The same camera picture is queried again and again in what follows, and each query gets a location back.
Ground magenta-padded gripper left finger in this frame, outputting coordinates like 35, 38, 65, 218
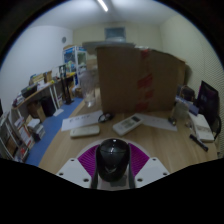
56, 143, 101, 190

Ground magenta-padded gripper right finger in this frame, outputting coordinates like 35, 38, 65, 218
127, 142, 171, 190

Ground black computer mouse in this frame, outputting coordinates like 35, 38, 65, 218
95, 138, 132, 184

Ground white paper sheet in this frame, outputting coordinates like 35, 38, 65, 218
134, 112, 178, 132
61, 110, 105, 132

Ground white remote control with buttons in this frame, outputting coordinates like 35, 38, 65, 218
112, 114, 145, 137

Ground black eyeglasses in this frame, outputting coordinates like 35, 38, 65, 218
97, 112, 115, 124

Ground white open book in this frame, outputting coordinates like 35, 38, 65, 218
188, 112, 215, 143

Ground cluttered shelf unit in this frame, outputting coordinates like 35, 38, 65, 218
0, 70, 78, 165

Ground blue book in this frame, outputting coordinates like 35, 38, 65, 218
175, 95, 200, 116

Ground clear plastic jar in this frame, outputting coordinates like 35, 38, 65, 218
79, 68, 100, 108

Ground large brown cardboard box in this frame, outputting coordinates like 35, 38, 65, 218
96, 45, 181, 115

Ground black office chair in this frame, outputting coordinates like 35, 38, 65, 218
195, 80, 222, 129

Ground small brown cardboard box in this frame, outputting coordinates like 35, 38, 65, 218
177, 59, 188, 86

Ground blue white display cabinet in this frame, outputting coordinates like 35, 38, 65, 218
62, 45, 89, 86

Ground ceiling tube light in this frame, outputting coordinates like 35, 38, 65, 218
96, 0, 110, 13

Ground wall window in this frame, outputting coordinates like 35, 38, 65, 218
104, 26, 127, 42

